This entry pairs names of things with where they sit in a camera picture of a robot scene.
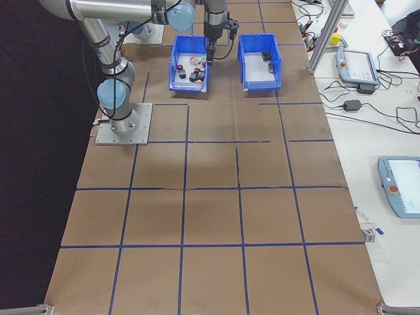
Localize blue plastic button bin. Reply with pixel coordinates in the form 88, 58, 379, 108
168, 34, 212, 94

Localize blue plastic capacitor bin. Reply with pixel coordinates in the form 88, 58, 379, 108
236, 33, 283, 93

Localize small parts in left bin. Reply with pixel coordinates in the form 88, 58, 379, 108
173, 53, 207, 87

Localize white foam pad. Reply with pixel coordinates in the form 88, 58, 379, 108
244, 53, 277, 83

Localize white keyboard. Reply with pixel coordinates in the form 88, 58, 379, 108
339, 0, 357, 17

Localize grey teach pendant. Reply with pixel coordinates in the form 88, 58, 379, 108
334, 48, 381, 87
376, 156, 420, 220

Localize black power adapter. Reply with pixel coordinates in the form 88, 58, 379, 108
356, 83, 378, 96
342, 99, 363, 112

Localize person in dark clothes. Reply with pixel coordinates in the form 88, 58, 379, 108
395, 8, 420, 58

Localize clear plastic piece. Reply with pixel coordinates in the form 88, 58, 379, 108
355, 205, 375, 230

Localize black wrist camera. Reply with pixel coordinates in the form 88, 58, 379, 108
227, 18, 240, 41

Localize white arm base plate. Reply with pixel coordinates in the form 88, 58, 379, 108
94, 102, 154, 146
121, 24, 165, 45

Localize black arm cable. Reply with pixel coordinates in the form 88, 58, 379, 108
81, 18, 158, 121

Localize aluminium profile post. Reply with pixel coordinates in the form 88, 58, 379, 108
306, 0, 349, 75

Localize black electronics board with wires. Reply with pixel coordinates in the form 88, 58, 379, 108
382, 30, 410, 56

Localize black frame cover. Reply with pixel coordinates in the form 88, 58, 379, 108
0, 0, 108, 310

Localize long black power cable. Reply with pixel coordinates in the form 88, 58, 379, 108
323, 111, 420, 135

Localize aluminium corner bracket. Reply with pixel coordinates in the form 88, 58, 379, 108
0, 303, 55, 315
375, 301, 420, 315

